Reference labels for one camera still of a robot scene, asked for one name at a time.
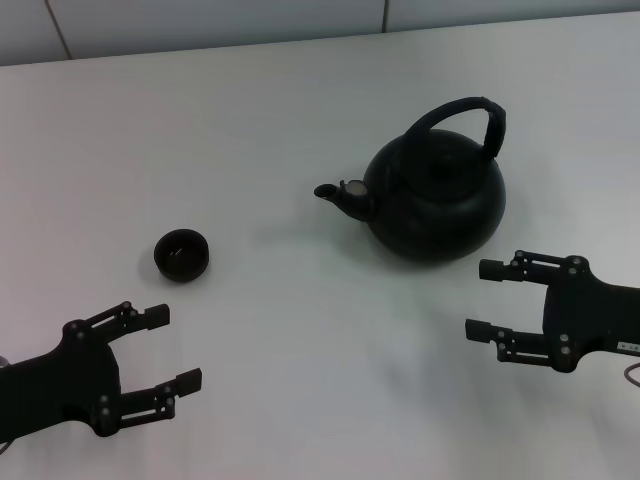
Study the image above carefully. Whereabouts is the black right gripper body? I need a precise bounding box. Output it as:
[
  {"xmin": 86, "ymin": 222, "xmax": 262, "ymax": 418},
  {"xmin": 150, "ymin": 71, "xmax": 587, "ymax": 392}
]
[{"xmin": 542, "ymin": 257, "xmax": 640, "ymax": 374}]

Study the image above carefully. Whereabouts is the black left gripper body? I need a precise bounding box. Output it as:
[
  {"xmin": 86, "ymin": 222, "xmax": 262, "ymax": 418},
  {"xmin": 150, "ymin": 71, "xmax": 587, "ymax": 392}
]
[{"xmin": 0, "ymin": 319, "xmax": 125, "ymax": 439}]

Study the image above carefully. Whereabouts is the small black teacup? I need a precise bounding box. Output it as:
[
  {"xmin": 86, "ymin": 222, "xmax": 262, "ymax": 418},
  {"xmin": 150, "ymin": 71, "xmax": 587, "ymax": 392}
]
[{"xmin": 153, "ymin": 228, "xmax": 211, "ymax": 284}]

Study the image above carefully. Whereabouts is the black round teapot with handle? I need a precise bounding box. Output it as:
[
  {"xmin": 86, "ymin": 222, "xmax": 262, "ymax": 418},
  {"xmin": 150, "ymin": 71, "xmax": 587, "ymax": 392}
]
[{"xmin": 313, "ymin": 95, "xmax": 508, "ymax": 263}]

